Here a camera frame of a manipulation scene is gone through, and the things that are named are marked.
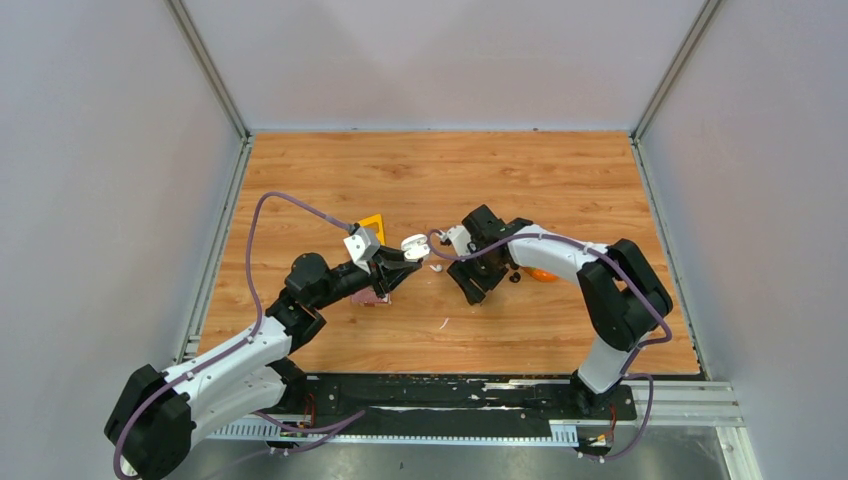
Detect slotted cable duct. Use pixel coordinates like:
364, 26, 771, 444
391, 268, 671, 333
206, 421, 580, 446

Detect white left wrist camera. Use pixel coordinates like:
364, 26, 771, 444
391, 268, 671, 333
343, 226, 381, 273

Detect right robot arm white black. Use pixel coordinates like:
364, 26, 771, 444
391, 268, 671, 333
437, 205, 673, 418

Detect white earbud charging case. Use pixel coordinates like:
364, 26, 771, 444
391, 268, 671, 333
400, 234, 431, 262

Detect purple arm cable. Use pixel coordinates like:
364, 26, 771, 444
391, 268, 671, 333
426, 229, 674, 464
112, 192, 366, 480

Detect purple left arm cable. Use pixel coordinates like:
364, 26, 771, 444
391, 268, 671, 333
112, 192, 366, 480

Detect playing card deck box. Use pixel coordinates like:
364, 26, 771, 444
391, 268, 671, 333
350, 288, 391, 307

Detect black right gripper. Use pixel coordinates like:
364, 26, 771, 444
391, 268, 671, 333
448, 243, 508, 305

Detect yellow triangular plastic frame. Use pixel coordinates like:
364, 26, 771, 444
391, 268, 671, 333
358, 213, 386, 245

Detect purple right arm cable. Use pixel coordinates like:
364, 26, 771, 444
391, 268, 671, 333
426, 229, 674, 464

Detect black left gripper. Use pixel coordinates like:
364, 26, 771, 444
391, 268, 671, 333
312, 243, 422, 311

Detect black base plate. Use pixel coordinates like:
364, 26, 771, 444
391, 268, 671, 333
271, 373, 637, 438

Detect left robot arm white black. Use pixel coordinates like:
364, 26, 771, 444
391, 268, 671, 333
104, 246, 429, 479

